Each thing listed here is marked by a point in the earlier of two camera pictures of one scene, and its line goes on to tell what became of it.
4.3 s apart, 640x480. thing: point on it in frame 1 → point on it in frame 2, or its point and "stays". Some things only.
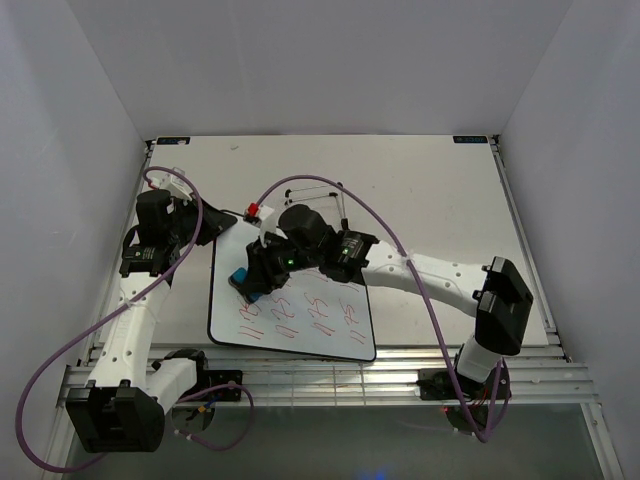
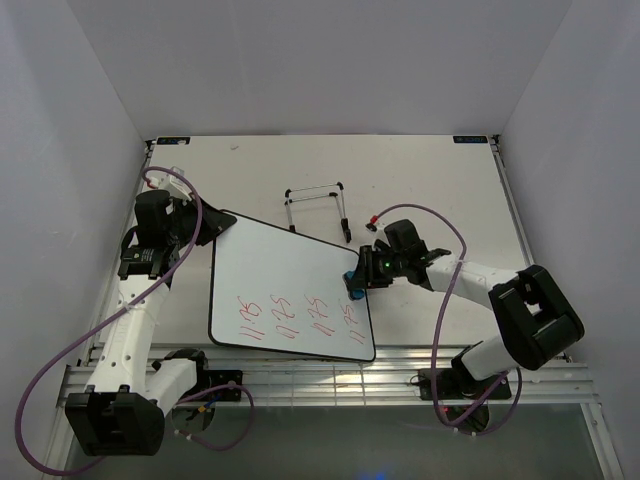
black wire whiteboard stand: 344,220 stays
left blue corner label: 173,140 stays
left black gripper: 215,222 stays
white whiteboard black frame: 310,313 stays
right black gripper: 263,276 → 366,276
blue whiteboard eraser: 238,280 → 348,277
